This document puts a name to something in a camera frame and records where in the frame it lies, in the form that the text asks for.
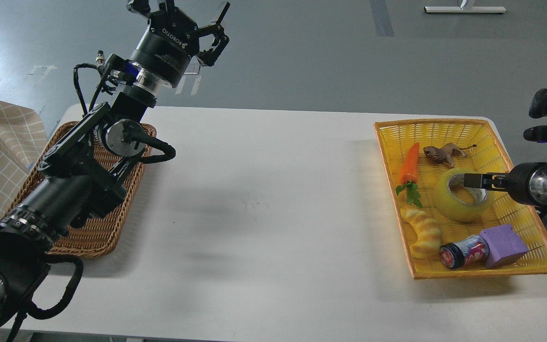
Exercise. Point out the purple foam block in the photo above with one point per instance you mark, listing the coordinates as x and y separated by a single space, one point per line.
505 246

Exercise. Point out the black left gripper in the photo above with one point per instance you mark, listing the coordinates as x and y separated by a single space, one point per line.
164 48

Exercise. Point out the brown wicker basket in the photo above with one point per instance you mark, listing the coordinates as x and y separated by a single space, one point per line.
99 236

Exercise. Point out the white stand base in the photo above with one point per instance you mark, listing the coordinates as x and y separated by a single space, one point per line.
465 7

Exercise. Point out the orange toy carrot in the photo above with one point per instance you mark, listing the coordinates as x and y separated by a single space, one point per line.
409 177

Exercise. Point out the yellow toy croissant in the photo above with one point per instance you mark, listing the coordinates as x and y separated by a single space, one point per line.
428 233

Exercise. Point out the yellow tape roll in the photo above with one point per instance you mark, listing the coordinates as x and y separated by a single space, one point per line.
456 202

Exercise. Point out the small dark jar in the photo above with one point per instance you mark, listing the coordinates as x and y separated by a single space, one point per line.
456 255

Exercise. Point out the brown toy animal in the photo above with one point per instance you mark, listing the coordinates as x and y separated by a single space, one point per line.
446 153

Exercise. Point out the yellow plastic basket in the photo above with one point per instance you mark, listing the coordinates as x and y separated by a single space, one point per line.
395 139

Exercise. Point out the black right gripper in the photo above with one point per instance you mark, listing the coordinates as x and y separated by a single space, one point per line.
517 182

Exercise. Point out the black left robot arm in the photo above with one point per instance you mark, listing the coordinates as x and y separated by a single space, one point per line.
84 172

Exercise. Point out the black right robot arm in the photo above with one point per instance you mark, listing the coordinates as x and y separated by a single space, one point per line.
538 184

